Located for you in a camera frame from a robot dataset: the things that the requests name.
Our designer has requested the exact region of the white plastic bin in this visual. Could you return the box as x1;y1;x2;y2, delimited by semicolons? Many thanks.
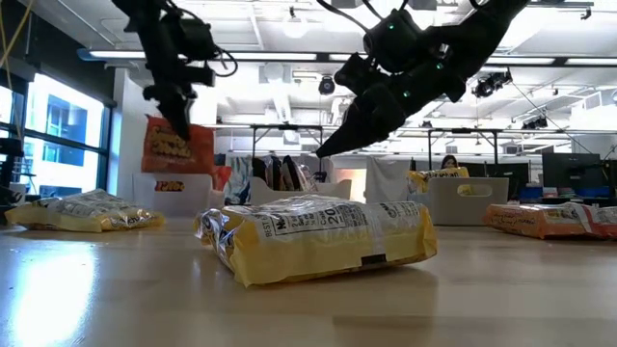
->
250;177;354;206

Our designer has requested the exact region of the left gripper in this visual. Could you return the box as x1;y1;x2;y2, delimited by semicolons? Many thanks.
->
143;57;198;143

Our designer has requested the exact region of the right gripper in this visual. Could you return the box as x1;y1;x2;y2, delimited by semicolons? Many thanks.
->
315;52;467;160

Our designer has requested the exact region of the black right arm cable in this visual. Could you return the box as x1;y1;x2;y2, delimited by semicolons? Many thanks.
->
315;0;388;36

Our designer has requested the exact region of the grey plastic bin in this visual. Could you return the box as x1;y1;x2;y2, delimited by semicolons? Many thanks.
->
426;176;511;227

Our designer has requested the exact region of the red Maruchan noodle pack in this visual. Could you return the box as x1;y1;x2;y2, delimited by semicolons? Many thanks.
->
482;201;617;241
211;164;234;192
141;115;217;176
153;179;186;193

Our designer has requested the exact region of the person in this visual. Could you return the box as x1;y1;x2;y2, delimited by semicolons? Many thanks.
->
439;153;462;172

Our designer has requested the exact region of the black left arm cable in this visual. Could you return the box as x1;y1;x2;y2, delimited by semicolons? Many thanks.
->
211;44;239;79

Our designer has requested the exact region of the dark side shelf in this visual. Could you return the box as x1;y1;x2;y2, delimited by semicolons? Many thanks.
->
0;137;25;226

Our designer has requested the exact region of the black monitor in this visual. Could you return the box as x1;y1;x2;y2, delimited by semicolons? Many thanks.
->
541;152;603;190

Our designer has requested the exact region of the black metal rack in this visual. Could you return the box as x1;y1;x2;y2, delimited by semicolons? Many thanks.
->
250;123;325;170

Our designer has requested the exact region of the clear plastic bin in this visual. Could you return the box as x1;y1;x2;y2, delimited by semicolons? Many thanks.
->
130;172;226;220

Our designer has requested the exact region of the large window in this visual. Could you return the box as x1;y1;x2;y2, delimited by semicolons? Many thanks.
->
21;74;111;201

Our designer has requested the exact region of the long ceiling light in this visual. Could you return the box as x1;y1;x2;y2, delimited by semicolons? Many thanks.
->
89;49;148;61
481;57;557;67

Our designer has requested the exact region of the yellow Maruchan noodle pack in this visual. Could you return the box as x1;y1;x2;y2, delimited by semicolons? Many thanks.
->
4;188;167;234
406;166;471;196
193;194;440;288

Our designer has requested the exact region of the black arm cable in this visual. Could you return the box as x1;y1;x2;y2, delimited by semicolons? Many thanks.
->
211;44;239;79
315;0;388;36

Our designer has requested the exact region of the white draped cloth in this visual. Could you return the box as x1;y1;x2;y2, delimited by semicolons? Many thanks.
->
364;156;412;202

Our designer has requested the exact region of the yellow hanging cable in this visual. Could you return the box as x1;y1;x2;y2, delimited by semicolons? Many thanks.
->
0;0;35;139

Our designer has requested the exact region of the pale patterned cloth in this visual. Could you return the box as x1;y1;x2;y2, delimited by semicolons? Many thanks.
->
224;154;255;206

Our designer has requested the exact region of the black ceiling spotlight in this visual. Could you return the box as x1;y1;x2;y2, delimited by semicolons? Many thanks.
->
523;115;551;132
470;70;514;100

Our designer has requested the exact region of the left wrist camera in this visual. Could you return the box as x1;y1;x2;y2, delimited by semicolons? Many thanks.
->
185;66;217;90

